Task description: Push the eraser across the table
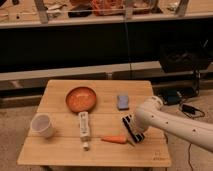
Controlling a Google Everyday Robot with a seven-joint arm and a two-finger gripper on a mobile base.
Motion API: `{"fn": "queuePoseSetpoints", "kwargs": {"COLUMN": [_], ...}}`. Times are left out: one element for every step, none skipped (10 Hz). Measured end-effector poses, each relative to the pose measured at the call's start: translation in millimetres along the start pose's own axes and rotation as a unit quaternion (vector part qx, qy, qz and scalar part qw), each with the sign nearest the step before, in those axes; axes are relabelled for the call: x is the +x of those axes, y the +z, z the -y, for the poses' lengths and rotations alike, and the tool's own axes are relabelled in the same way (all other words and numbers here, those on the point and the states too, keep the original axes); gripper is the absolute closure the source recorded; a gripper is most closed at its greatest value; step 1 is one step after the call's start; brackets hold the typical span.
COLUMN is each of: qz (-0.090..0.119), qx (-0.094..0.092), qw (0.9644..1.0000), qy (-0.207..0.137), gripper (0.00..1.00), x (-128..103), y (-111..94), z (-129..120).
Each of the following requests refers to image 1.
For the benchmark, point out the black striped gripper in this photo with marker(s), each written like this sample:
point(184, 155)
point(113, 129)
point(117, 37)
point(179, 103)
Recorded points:
point(135, 133)

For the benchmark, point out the orange carrot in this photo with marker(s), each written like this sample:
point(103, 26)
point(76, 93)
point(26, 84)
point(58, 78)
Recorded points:
point(115, 139)

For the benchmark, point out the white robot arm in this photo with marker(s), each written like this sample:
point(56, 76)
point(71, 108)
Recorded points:
point(149, 114)

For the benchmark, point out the blue eraser block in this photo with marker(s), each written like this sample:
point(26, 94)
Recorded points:
point(122, 102)

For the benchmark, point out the dark device on floor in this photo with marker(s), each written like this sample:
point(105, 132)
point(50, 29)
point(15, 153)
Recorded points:
point(170, 97)

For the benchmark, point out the black power adapter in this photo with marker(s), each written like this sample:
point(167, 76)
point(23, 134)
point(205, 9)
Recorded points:
point(188, 109)

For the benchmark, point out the orange plate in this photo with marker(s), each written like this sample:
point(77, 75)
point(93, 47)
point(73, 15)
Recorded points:
point(81, 99)

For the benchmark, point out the black box on stand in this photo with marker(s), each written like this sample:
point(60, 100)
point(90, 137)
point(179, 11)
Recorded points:
point(181, 57)

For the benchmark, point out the white plastic cup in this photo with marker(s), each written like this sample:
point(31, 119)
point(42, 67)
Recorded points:
point(42, 125)

